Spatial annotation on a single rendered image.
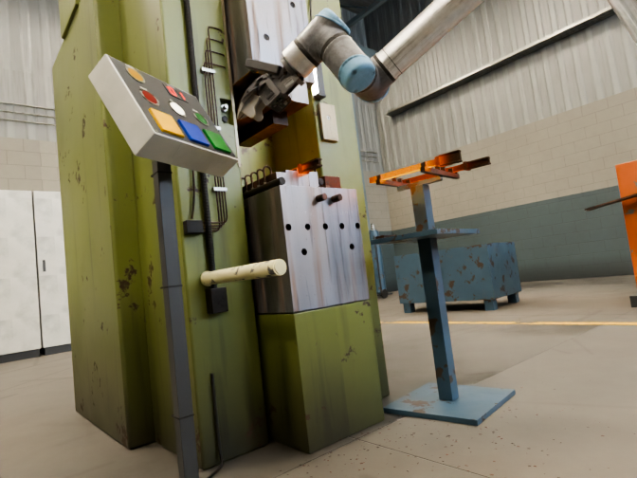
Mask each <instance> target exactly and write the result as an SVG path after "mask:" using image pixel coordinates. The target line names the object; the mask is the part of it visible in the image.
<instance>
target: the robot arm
mask: <svg viewBox="0 0 637 478"><path fill-rule="evenodd" d="M483 1H484V0H434V1H433V2H432V3H431V4H430V5H428V6H427V7H426V8H425V9H424V10H423V11H422V12H421V13H420V14H419V15H418V16H417V17H416V18H415V19H413V20H412V21H411V22H410V23H409V24H408V25H407V26H406V27H405V28H404V29H403V30H402V31H401V32H399V33H398V34H397V35H396V36H395V37H394V38H393V39H392V40H391V41H390V42H389V43H388V44H387V45H386V46H384V47H383V48H382V49H381V50H380V51H379V52H378V53H376V54H375V55H374V56H372V57H371V59H370V58H369V57H367V56H366V55H365V54H364V53H363V51H362V50H361V49H360V48H359V47H358V46H357V45H356V43H355V42H354V41H353V40H352V39H351V38H350V36H349V35H350V32H351V31H350V30H349V28H348V27H347V26H346V25H345V24H344V22H343V21H342V20H341V19H340V18H339V17H338V16H337V15H336V14H335V13H334V12H332V11H331V10H330V9H327V8H326V9H323V10H322V11H321V12H320V13H319V14H317V15H316V16H315V18H314V19H313V20H312V21H311V22H310V23H309V25H308V26H307V27H306V28H305V29H304V30H303V31H302V32H301V33H300V34H299V35H298V37H297V38H296V39H295V40H294V41H292V43H291V44H290V45H289V46H288V47H287V48H286V49H285V50H284V51H283V52H282V55H283V57H282V59H281V63H282V65H283V67H281V66H280V65H278V64H271V63H266V62H262V61H259V60H253V59H246V64H245V67H246V68H248V69H249V70H250V71H251V72H252V73H259V74H263V75H262V76H261V77H260V78H259V79H257V80H255V82H254V83H253V84H252V85H251V86H250V87H249V88H248V89H247V90H246V92H245V94H244V95H243V97H242V99H241V103H240V106H239V109H238V113H237V120H242V119H244V118H246V117H250V118H251V119H255V120H256V121H261V120H262V119H263V118H264V117H263V110H264V108H265V107H266V106H267V107H269V108H270V109H272V110H274V111H276V112H277V113H281V112H282V111H283V110H284V109H285V108H286V107H287V106H288V105H289V104H290V103H291V102H292V99H291V98H292V95H291V94H290V93H291V92H292V91H293V90H294V89H295V88H296V87H297V86H298V85H300V86H303V85H304V84H305V82H304V81H303V79H302V77H303V78H307V77H308V76H309V75H310V74H311V73H312V72H313V71H314V70H315V69H316V67H318V66H319V65H320V64H321V63H322V62H324V64H325V65H326V66H327V67H328V68H329V70H330V71H331V72H332V73H333V74H334V76H335V77H336V78H337V80H338V81H339V83H340V84H341V86H342V87H343V88H344V89H346V90H347V91H348V92H351V93H355V94H356V95H357V96H358V97H359V98H360V99H361V100H363V101H365V102H369V103H376V102H379V101H382V100H383V99H384V98H385V97H386V96H387V94H388V92H389V89H390V85H391V84H392V83H394V82H395V81H396V80H397V78H398V77H399V76H400V75H401V74H402V73H404V72H405V71H406V70H407V69H408V68H409V67H410V66H411V65H412V64H414V63H415V62H416V61H417V60H418V59H419V58H420V57H422V56H423V55H424V54H425V53H426V52H427V51H428V50H429V49H431V48H432V47H433V46H434V45H435V44H436V43H437V42H439V41H440V40H441V39H442V38H443V37H444V36H445V35H446V34H447V33H449V32H450V31H451V30H452V29H453V28H454V27H455V26H457V25H458V24H459V23H460V22H461V21H462V20H463V19H464V18H465V17H466V16H467V15H468V14H469V13H470V12H471V11H472V10H474V9H475V8H476V7H477V6H478V5H479V4H480V3H481V2H483ZM608 2H609V3H610V5H611V7H612V8H613V10H614V11H615V13H616V14H617V16H618V17H619V19H620V20H621V22H622V23H623V25H624V26H625V28H626V29H627V31H628V33H629V34H630V36H631V37H632V39H633V40H634V42H635V43H636V45H637V0H608ZM257 94H259V95H260V96H257ZM289 94H290V95H291V97H290V96H289Z"/></svg>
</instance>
